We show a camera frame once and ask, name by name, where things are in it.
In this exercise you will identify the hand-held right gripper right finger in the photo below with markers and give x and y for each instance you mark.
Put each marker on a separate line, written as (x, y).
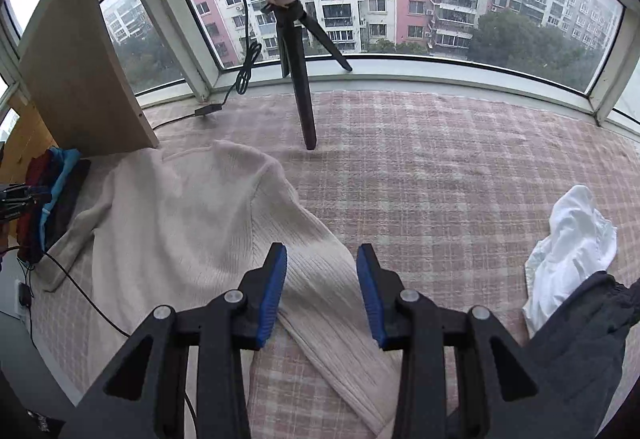
(371, 291)

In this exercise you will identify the dark grey folded garment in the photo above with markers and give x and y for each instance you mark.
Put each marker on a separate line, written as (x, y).
(70, 204)

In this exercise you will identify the black power adapter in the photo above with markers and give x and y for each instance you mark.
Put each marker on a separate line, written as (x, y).
(24, 295)

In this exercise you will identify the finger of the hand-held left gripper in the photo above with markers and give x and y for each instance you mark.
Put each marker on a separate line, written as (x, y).
(20, 196)

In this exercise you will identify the dark grey pants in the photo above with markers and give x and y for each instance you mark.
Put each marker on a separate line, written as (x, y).
(575, 344)

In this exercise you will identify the white garment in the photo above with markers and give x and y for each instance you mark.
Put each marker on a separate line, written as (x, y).
(570, 244)

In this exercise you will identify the orange wooden panel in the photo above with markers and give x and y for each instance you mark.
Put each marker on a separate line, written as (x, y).
(25, 144)

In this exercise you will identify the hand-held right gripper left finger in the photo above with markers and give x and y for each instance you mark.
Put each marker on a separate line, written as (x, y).
(272, 289)

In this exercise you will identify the dark red folded garment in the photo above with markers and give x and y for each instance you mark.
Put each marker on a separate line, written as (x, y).
(32, 219)

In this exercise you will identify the pink plaid blanket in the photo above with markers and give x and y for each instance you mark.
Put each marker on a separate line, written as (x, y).
(425, 179)

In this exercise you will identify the blue folded garment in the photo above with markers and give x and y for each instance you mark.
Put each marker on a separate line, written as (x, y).
(62, 174)

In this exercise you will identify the cream knit sweater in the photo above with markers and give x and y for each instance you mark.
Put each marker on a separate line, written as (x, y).
(175, 219)

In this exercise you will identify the light wooden board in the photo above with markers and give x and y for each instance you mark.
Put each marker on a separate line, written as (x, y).
(80, 79)

